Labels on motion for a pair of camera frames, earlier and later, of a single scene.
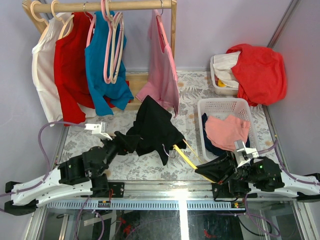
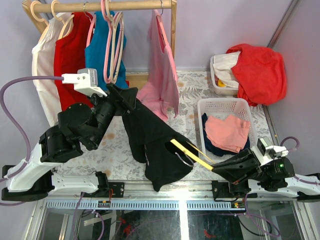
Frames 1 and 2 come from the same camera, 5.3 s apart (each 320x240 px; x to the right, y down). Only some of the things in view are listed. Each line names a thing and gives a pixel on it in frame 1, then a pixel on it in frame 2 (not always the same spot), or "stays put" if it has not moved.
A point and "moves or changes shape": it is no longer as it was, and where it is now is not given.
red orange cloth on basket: (261, 74) stays put
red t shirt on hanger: (71, 79) stays put
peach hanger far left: (32, 12) stays put
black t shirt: (157, 132) moves or changes shape
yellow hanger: (174, 146) moves or changes shape
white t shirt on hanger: (43, 55) stays put
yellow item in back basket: (221, 84) stays put
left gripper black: (123, 143) to (128, 96)
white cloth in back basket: (222, 64) stays put
